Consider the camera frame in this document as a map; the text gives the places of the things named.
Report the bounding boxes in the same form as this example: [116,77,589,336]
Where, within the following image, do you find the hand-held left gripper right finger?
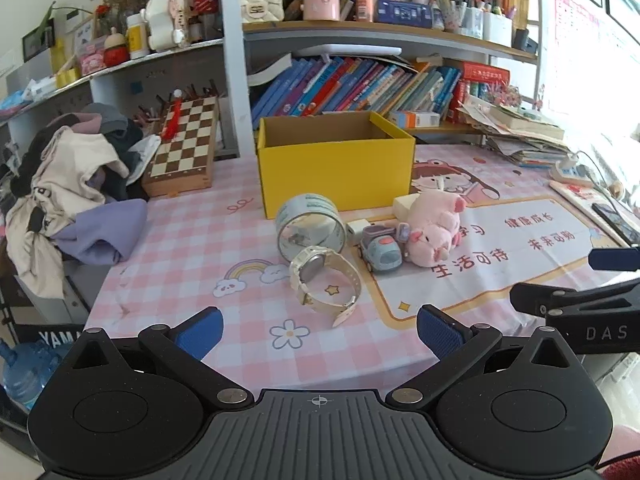
[384,304,584,412]

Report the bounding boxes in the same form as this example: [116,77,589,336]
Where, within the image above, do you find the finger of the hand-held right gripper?
[509,281,640,318]
[588,246,640,272]

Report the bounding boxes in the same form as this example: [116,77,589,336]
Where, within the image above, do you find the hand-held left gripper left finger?
[61,306,256,413]

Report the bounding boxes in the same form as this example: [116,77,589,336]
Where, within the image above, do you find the pink pig plush toy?
[402,190,469,267]

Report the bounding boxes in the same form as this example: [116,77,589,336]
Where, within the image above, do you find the white wristwatch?
[289,245,362,330]

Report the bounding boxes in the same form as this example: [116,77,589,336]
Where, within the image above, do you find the white rectangular block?
[392,194,426,222]

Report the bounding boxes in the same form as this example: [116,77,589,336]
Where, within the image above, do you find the clear printed tape roll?
[275,192,347,262]

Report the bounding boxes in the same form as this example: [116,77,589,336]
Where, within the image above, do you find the yellow cardboard box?
[256,111,417,220]

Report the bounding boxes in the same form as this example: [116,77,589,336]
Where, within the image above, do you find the black smartphone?
[592,202,640,247]

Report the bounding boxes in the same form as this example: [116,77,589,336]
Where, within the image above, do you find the white board with red print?
[549,180,640,252]

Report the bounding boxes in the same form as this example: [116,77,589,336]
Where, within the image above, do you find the white power strip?
[549,155,594,187]

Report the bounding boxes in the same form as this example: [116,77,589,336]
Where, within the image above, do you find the grey and purple toy car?
[359,224,412,274]

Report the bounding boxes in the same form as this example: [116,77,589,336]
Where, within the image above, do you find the small white charger plug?
[346,219,371,247]

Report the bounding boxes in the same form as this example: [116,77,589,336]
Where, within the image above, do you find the purple garment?
[52,199,149,266]

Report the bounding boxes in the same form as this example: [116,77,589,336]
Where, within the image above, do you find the black case with white lettering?
[12,322,87,350]

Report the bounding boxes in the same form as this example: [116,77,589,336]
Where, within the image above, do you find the stack of papers and booklets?
[460,95,576,169]

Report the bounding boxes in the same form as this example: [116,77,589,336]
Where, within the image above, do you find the blue water bottle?
[0,337,76,412]

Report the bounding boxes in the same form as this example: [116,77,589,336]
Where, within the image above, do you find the wooden chessboard box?
[141,95,221,198]

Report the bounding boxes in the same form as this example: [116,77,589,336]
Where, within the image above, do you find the cream garment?
[4,125,132,301]

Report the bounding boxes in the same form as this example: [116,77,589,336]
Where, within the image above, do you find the dark garments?
[10,102,158,201]

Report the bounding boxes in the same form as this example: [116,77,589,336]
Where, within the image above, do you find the red tassel ornament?
[160,89,184,141]

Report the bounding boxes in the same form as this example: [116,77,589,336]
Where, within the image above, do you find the orange and white carton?
[387,110,441,129]

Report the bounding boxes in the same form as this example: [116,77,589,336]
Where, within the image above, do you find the red box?
[457,62,511,86]

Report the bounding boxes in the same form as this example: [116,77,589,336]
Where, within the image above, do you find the white bookshelf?
[0,0,546,161]

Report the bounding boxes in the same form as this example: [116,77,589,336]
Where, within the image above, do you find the white pen holder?
[482,10,514,47]

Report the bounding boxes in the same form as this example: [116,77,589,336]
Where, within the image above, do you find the row of colourful books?
[250,55,463,122]

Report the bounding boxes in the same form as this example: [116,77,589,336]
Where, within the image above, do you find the thick book with white pages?
[247,52,294,87]

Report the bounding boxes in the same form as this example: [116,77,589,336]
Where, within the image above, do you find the red and wooden round doll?
[102,27,132,67]

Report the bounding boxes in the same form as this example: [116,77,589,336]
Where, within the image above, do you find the pink patterned box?
[77,45,106,75]

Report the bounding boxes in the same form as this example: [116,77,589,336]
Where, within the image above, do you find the white flat lamp head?
[295,45,403,59]

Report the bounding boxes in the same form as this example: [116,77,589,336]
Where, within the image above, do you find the white jar with yellow label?
[126,12,150,59]

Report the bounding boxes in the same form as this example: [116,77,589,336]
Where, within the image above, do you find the white and pink toy figure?
[144,0,192,54]

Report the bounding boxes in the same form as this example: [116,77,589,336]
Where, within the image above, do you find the blue patterned case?
[376,0,434,25]

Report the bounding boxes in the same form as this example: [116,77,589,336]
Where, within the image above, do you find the wall chart with red print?
[552,0,609,111]

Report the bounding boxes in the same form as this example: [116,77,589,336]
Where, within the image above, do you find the black picture frame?
[22,20,56,61]

